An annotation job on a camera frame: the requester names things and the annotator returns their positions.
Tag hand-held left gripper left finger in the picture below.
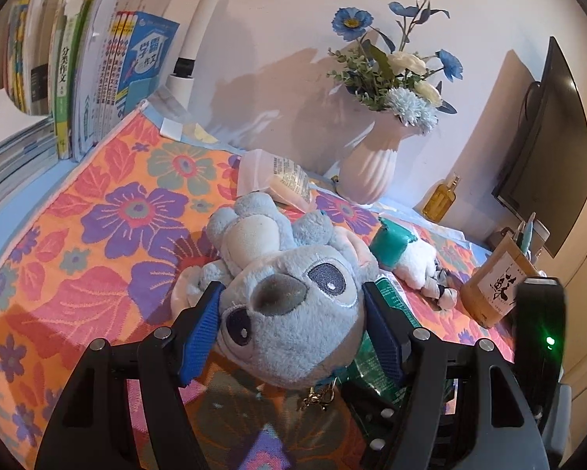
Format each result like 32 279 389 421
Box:
34 281 228 470

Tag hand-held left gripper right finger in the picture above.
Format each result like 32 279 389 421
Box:
362 281 551 470

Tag bamboo pen holder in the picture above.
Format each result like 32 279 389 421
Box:
460 235 539 329

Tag stack of lying books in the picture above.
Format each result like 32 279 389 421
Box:
0 114 60 223

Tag yellow oil bottle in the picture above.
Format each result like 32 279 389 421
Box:
422 174 461 222

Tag white cylinder lamp post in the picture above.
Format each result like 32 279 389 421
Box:
167 0 238 108

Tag orange floral blanket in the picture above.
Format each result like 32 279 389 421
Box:
0 100 519 470

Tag grey blue plush toy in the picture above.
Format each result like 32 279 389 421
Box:
171 191 379 412

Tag artificial flower bouquet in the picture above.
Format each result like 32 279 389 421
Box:
327 0 465 135

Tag green plastic packet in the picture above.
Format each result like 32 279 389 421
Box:
342 274 455 417

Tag white ribbed vase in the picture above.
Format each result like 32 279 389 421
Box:
340 112 419 205

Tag teal and white plush doll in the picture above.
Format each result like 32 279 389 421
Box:
370 217 459 310

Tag translucent labelled plastic packet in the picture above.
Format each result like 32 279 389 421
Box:
235 148 320 208

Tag black monitor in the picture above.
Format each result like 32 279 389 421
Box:
491 36 587 259

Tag row of standing books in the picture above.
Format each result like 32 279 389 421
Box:
4 0 181 162

